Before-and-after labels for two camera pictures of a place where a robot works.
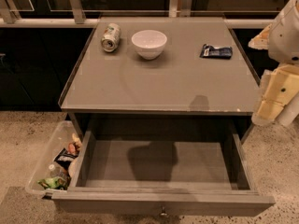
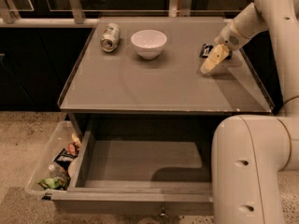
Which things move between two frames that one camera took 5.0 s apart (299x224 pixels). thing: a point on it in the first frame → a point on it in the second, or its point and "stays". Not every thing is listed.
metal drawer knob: [163, 214] stays
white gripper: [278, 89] → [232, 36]
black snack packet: [64, 159] stays
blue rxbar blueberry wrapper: [212, 52] stays
